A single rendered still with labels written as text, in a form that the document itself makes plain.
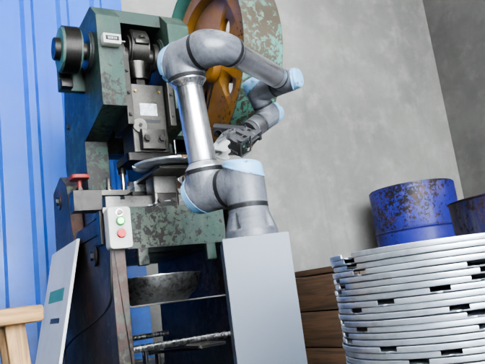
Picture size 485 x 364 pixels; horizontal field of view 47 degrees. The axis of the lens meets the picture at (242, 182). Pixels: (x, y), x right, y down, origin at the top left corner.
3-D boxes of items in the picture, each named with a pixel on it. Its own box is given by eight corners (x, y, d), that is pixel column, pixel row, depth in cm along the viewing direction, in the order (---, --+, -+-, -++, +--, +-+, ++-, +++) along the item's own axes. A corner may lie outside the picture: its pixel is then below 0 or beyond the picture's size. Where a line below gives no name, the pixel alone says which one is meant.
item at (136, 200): (218, 207, 222) (216, 193, 223) (105, 212, 200) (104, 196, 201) (188, 220, 248) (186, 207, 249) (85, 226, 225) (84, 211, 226)
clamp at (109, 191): (131, 201, 218) (129, 175, 220) (88, 203, 210) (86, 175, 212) (126, 204, 223) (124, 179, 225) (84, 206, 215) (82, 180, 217)
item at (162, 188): (198, 199, 202) (194, 163, 205) (162, 201, 195) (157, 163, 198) (172, 212, 223) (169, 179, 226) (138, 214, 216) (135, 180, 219)
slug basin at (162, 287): (218, 295, 211) (215, 268, 213) (130, 306, 194) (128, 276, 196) (182, 300, 240) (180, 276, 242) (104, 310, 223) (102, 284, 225)
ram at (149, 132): (174, 149, 221) (167, 78, 227) (138, 148, 214) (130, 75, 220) (159, 160, 236) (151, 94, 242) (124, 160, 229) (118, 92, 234)
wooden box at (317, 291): (455, 363, 178) (434, 253, 185) (374, 387, 156) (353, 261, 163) (363, 360, 210) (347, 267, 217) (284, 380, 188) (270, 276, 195)
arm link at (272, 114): (265, 101, 213) (275, 121, 216) (247, 114, 207) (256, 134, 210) (279, 97, 207) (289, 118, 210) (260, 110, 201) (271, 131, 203)
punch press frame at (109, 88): (245, 334, 204) (202, -4, 230) (129, 354, 182) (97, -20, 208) (164, 335, 271) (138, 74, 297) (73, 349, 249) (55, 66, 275)
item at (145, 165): (143, 157, 184) (143, 155, 184) (125, 175, 210) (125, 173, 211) (224, 156, 196) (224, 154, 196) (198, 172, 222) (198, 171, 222)
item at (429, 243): (431, 253, 105) (430, 248, 106) (573, 229, 80) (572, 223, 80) (297, 269, 93) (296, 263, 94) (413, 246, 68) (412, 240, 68)
